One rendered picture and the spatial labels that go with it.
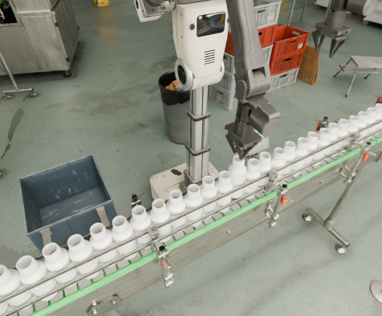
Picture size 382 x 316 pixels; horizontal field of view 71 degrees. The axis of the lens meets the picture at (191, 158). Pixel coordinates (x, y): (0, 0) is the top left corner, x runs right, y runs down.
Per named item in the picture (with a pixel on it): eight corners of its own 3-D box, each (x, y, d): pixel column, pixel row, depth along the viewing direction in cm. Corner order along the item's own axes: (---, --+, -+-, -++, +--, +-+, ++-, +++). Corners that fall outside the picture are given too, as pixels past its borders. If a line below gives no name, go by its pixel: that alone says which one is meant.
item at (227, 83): (230, 95, 309) (232, 77, 294) (208, 81, 334) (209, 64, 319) (266, 81, 336) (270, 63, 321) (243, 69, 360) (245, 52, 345)
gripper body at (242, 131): (243, 150, 75) (248, 129, 70) (223, 130, 82) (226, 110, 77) (262, 142, 78) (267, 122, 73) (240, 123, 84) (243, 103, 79)
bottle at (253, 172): (255, 190, 101) (264, 158, 90) (253, 202, 97) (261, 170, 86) (240, 186, 103) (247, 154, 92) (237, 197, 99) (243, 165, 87)
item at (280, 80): (265, 93, 357) (268, 78, 342) (245, 81, 382) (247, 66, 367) (296, 81, 381) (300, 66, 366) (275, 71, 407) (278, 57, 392)
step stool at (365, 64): (366, 78, 391) (379, 49, 363) (382, 99, 346) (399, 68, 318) (332, 76, 395) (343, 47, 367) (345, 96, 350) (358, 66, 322)
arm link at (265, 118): (264, 71, 69) (237, 77, 66) (297, 91, 62) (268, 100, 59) (255, 110, 78) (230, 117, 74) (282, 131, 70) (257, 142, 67)
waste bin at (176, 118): (174, 153, 268) (171, 96, 224) (156, 130, 296) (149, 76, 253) (212, 139, 284) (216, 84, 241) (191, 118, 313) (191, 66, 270)
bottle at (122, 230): (126, 264, 80) (116, 234, 69) (114, 251, 83) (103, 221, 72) (142, 251, 83) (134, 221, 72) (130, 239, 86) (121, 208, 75)
